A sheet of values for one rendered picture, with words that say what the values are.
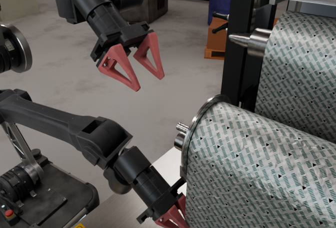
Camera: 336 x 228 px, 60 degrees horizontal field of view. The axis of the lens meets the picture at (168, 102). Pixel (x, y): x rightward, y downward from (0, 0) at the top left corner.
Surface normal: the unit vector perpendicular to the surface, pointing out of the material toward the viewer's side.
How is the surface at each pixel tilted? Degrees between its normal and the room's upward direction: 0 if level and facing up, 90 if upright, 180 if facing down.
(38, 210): 0
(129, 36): 40
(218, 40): 90
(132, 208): 0
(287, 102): 92
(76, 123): 11
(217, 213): 90
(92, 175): 0
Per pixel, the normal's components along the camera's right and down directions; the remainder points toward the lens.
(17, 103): -0.18, -0.82
